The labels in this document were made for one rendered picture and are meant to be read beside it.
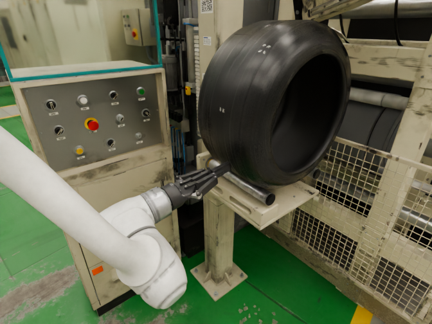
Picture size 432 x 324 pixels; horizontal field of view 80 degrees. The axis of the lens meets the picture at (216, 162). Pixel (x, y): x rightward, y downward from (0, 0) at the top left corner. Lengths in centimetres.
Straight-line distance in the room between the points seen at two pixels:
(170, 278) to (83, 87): 82
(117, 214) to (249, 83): 47
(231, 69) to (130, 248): 53
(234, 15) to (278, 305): 150
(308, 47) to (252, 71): 17
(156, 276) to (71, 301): 137
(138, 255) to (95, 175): 73
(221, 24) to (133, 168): 72
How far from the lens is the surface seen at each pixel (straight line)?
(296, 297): 180
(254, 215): 95
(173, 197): 72
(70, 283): 201
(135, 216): 67
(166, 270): 59
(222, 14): 106
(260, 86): 71
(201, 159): 109
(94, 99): 117
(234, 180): 100
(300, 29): 81
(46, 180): 48
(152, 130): 130
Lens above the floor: 143
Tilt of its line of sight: 28 degrees down
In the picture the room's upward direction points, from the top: straight up
